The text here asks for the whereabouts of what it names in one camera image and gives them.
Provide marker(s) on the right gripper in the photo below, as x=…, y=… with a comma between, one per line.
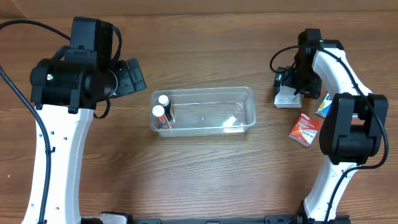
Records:
x=282, y=78

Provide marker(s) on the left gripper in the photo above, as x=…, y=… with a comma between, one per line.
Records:
x=134, y=75

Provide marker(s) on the white medicine box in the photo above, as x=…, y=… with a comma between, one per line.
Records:
x=285, y=98

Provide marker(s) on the dark bottle white cap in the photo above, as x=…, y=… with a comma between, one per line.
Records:
x=166, y=103

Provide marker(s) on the orange tube white cap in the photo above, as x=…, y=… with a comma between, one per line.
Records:
x=159, y=112

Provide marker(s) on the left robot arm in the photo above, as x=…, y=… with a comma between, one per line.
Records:
x=65, y=91

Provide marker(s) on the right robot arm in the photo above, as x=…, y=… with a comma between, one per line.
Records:
x=352, y=131

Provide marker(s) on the clear plastic container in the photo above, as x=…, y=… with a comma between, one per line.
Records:
x=207, y=111

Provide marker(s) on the blue yellow lozenge box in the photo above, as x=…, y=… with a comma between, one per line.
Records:
x=324, y=106

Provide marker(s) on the red medicine box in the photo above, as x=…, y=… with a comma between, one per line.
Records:
x=305, y=129

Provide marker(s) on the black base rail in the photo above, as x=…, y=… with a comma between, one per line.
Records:
x=214, y=220

